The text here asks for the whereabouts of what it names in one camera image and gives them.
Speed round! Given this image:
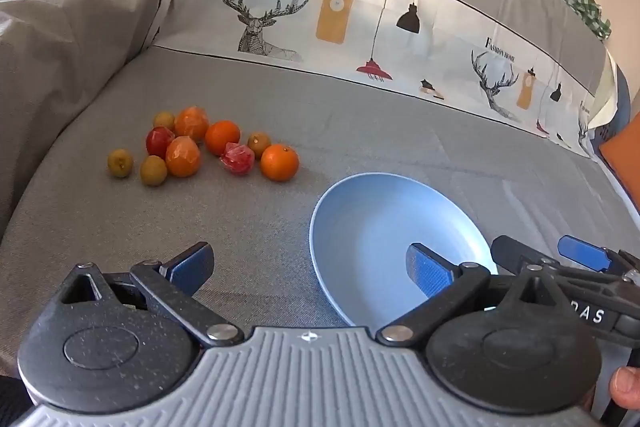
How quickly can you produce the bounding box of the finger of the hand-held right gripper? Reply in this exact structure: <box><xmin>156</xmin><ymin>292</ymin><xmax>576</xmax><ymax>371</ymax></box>
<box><xmin>491</xmin><ymin>235</ymin><xmax>640</xmax><ymax>305</ymax></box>
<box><xmin>559</xmin><ymin>234</ymin><xmax>640</xmax><ymax>282</ymax></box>

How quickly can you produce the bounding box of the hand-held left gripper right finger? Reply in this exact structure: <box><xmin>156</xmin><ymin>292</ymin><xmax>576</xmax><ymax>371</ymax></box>
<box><xmin>375</xmin><ymin>243</ymin><xmax>568</xmax><ymax>348</ymax></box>

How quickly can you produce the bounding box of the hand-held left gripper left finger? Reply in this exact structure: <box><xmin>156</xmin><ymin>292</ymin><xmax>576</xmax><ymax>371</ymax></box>
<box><xmin>47</xmin><ymin>242</ymin><xmax>246</xmax><ymax>348</ymax></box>

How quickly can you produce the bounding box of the light blue plate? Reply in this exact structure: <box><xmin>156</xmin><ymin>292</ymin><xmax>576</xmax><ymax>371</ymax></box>
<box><xmin>309</xmin><ymin>173</ymin><xmax>498</xmax><ymax>328</ymax></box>

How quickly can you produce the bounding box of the plastic-wrapped orange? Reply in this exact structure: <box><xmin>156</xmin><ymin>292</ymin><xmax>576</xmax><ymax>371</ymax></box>
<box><xmin>175</xmin><ymin>106</ymin><xmax>210</xmax><ymax>143</ymax></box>
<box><xmin>165</xmin><ymin>136</ymin><xmax>203</xmax><ymax>178</ymax></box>

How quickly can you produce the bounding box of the smooth red fruit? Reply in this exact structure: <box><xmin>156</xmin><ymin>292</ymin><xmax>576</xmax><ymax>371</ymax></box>
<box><xmin>146</xmin><ymin>127</ymin><xmax>176</xmax><ymax>158</ymax></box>

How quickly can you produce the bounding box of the person's right hand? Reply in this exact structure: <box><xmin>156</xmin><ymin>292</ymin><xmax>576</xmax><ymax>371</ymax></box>
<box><xmin>609</xmin><ymin>366</ymin><xmax>640</xmax><ymax>409</ymax></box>

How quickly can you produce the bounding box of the orange cushion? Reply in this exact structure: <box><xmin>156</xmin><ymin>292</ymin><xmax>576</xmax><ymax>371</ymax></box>
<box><xmin>597</xmin><ymin>109</ymin><xmax>640</xmax><ymax>202</ymax></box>

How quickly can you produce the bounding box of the crinkled red wrapped fruit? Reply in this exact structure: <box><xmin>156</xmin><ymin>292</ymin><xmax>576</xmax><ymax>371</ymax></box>
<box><xmin>220</xmin><ymin>143</ymin><xmax>254</xmax><ymax>176</ymax></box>

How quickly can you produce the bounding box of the grey bed sheet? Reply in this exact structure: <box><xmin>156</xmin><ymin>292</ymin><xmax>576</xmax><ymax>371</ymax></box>
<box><xmin>0</xmin><ymin>46</ymin><xmax>640</xmax><ymax>378</ymax></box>

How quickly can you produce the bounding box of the bare orange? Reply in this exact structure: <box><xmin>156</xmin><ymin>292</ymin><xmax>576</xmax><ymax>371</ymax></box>
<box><xmin>205</xmin><ymin>120</ymin><xmax>242</xmax><ymax>156</ymax></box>
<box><xmin>260</xmin><ymin>144</ymin><xmax>300</xmax><ymax>182</ymax></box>

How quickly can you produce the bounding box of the blue cloth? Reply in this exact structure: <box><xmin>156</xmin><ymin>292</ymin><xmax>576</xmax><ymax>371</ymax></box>
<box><xmin>590</xmin><ymin>63</ymin><xmax>632</xmax><ymax>148</ymax></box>

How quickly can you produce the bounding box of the grey pillow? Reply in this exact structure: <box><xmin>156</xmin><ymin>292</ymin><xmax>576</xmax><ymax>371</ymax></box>
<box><xmin>0</xmin><ymin>0</ymin><xmax>176</xmax><ymax>233</ymax></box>

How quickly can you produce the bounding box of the deer-print white grey blanket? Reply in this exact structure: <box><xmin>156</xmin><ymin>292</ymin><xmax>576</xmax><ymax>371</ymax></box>
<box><xmin>60</xmin><ymin>0</ymin><xmax>621</xmax><ymax>158</ymax></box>

